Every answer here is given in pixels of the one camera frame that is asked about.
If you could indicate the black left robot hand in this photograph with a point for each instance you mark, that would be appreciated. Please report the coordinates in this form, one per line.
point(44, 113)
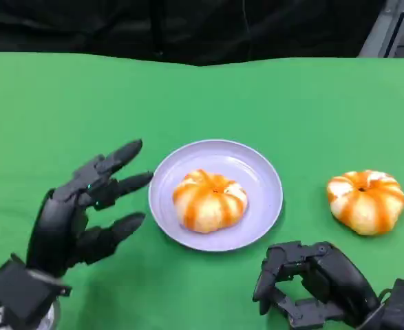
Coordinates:
point(53, 227)

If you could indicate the green table cloth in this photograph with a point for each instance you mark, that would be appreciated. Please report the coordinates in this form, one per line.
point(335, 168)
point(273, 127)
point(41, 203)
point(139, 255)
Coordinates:
point(222, 103)

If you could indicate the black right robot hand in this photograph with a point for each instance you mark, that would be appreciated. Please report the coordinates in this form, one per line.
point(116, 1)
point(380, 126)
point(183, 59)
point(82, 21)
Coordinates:
point(342, 275)

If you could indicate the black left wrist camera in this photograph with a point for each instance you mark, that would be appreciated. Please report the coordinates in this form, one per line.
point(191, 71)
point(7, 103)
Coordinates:
point(19, 292)

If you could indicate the grey metal frame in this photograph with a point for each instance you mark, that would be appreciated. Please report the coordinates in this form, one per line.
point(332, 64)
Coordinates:
point(384, 31)

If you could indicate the black backdrop cloth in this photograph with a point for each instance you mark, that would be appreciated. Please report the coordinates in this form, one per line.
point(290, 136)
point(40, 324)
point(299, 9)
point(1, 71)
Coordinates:
point(153, 27)

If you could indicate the orange white toy bread roll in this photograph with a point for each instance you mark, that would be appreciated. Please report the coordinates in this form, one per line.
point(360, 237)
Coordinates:
point(367, 206)
point(208, 203)

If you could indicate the lilac plate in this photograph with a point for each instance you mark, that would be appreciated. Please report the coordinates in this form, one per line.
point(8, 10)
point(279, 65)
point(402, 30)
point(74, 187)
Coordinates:
point(256, 172)

